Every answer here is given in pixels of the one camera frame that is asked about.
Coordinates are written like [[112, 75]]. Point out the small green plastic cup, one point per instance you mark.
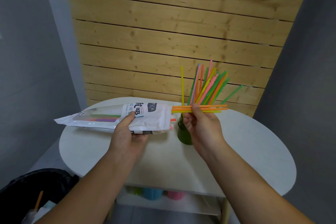
[[137, 191]]

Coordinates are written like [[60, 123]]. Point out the person's left thumb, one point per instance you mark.
[[127, 120]]

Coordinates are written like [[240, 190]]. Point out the orange straw with paper wrap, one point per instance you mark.
[[38, 200]]

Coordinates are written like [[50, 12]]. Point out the yellow drinking straw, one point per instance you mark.
[[210, 111]]

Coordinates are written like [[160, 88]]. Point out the person's right forearm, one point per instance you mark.
[[249, 189]]

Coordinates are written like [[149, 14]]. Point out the person's right hand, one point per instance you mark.
[[204, 132]]

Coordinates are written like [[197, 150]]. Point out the white crumpled paper waste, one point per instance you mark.
[[39, 213]]

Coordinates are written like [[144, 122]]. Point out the orange drinking straw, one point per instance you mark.
[[215, 109], [212, 106]]

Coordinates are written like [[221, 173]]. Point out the white lower table shelf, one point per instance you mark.
[[183, 205]]

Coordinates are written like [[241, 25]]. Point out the person's right thumb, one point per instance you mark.
[[196, 108]]

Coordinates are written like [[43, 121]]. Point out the wooden table leg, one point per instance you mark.
[[225, 210]]

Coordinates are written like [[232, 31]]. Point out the wooden slat panel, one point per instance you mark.
[[170, 34]]

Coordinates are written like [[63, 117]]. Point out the person's left forearm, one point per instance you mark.
[[91, 195]]

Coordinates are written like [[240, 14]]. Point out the packed coloured straws bundle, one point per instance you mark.
[[105, 120]]

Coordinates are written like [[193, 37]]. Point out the blue plastic cup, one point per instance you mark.
[[152, 194]]

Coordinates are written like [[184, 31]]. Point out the pink plastic cup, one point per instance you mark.
[[175, 195]]

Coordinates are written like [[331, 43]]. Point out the black bin with bag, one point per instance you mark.
[[23, 184]]

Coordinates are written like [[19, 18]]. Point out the person's left hand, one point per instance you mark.
[[123, 142]]

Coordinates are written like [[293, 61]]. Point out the white plastic straw packet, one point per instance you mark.
[[153, 120]]

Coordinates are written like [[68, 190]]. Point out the bunch of coloured straws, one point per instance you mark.
[[207, 87]]

